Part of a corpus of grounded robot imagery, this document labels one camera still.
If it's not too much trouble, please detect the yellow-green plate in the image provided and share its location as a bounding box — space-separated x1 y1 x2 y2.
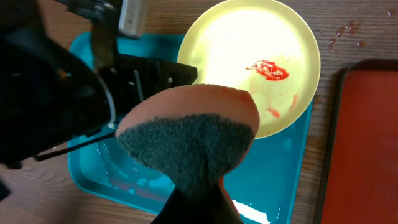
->
177 0 321 139

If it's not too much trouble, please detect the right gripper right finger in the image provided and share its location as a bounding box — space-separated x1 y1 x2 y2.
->
206 184 243 224

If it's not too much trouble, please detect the black tray red liquid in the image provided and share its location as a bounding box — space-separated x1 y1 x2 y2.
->
313 59 397 224

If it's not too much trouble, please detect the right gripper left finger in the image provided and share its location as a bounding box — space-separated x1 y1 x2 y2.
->
151 187 205 224

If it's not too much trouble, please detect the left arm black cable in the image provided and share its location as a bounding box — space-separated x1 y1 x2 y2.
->
34 132 118 162

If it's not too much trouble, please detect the red sponge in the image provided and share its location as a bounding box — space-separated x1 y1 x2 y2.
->
116 84 259 200

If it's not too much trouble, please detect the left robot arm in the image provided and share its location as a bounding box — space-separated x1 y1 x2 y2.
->
1 0 197 169

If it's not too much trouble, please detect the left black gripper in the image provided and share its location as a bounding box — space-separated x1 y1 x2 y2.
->
93 1 197 124

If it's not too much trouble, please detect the teal plastic tray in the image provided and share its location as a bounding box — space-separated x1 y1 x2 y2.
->
67 31 314 224

